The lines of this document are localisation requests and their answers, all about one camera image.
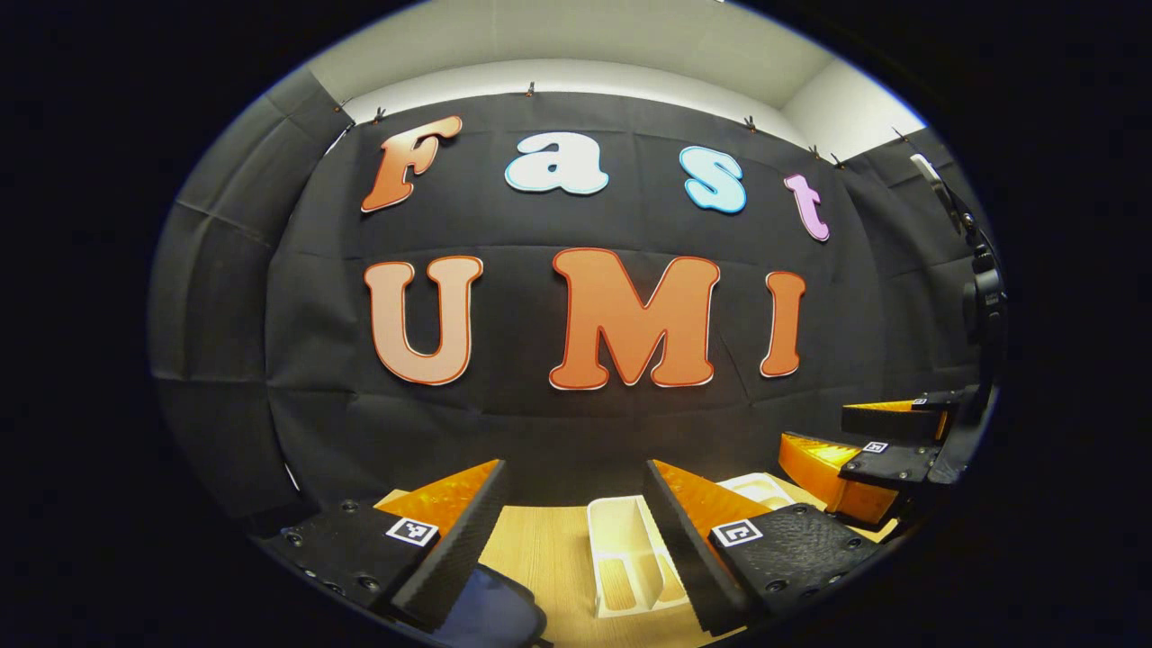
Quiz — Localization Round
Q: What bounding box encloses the white bookshelf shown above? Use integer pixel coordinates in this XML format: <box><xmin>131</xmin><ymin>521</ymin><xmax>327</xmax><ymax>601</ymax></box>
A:
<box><xmin>585</xmin><ymin>472</ymin><xmax>824</xmax><ymax>620</ymax></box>

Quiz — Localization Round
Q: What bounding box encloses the blue schoolbag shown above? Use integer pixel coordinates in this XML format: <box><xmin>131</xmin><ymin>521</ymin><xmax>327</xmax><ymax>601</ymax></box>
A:
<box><xmin>432</xmin><ymin>565</ymin><xmax>550</xmax><ymax>648</ymax></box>

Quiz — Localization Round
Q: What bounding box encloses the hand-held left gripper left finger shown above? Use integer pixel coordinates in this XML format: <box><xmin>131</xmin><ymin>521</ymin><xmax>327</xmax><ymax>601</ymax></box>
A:
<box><xmin>261</xmin><ymin>459</ymin><xmax>509</xmax><ymax>631</ymax></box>

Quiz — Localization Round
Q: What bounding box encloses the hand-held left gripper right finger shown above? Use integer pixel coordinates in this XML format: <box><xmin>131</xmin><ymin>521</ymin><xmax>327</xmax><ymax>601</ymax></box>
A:
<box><xmin>643</xmin><ymin>459</ymin><xmax>883</xmax><ymax>635</ymax></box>

